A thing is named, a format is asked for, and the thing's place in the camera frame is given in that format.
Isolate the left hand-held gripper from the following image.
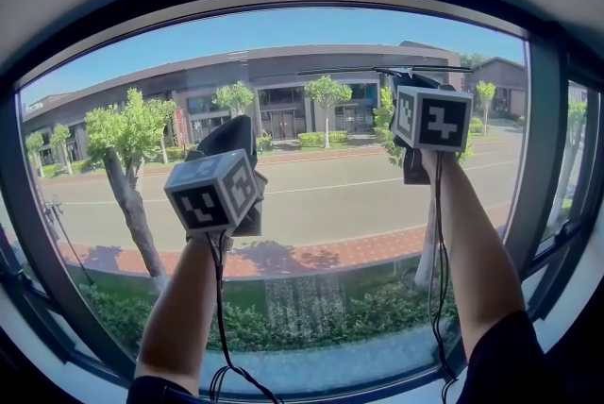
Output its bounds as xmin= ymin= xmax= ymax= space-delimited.
xmin=163 ymin=115 xmax=269 ymax=237

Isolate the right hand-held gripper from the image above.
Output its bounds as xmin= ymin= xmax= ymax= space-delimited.
xmin=390 ymin=72 xmax=475 ymax=185

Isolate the squeegee with blue handle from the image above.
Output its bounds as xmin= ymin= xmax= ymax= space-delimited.
xmin=297 ymin=64 xmax=473 ymax=85

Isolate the large window glass pane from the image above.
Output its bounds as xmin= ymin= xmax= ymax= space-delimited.
xmin=18 ymin=8 xmax=528 ymax=394

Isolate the person's right forearm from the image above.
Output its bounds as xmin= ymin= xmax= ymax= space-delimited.
xmin=419 ymin=150 xmax=528 ymax=365

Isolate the person's left forearm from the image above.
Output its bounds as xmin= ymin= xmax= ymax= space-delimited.
xmin=135 ymin=229 xmax=235 ymax=396

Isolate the red vertical banner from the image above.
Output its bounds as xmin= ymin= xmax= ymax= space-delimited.
xmin=174 ymin=108 xmax=188 ymax=146

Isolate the dark brown gabled building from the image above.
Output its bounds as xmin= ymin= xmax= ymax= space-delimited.
xmin=464 ymin=56 xmax=528 ymax=120

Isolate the long grey building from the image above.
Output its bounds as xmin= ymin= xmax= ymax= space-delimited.
xmin=21 ymin=41 xmax=463 ymax=167

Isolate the row of green street trees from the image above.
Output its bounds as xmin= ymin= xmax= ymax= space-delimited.
xmin=23 ymin=76 xmax=589 ymax=295

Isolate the narrow side window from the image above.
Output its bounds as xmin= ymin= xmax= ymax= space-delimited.
xmin=542 ymin=78 xmax=603 ymax=261

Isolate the green shrub bed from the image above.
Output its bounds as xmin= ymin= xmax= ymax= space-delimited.
xmin=77 ymin=278 xmax=459 ymax=351

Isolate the person's black shirt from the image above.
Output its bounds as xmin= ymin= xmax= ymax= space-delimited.
xmin=126 ymin=310 xmax=567 ymax=404

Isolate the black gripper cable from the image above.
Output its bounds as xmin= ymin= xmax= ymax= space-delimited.
xmin=207 ymin=231 xmax=284 ymax=404
xmin=427 ymin=151 xmax=459 ymax=404

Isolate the black window handle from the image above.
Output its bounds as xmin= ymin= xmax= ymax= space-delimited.
xmin=549 ymin=220 xmax=584 ymax=255

